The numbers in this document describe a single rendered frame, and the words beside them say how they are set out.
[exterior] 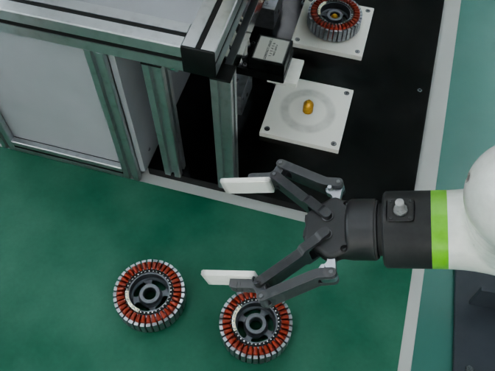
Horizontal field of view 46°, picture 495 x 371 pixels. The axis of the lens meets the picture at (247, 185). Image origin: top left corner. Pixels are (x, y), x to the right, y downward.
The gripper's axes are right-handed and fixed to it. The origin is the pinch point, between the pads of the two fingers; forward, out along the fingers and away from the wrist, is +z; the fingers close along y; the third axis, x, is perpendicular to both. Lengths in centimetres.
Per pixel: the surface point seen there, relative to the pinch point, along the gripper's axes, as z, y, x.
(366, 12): -13, -66, 23
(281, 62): -2.3, -35.1, 5.7
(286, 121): -0.2, -33.9, 19.5
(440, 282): -27, -41, 109
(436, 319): -26, -29, 108
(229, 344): 3.2, 9.4, 18.3
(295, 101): -1.3, -39.0, 19.9
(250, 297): 1.1, 1.7, 18.6
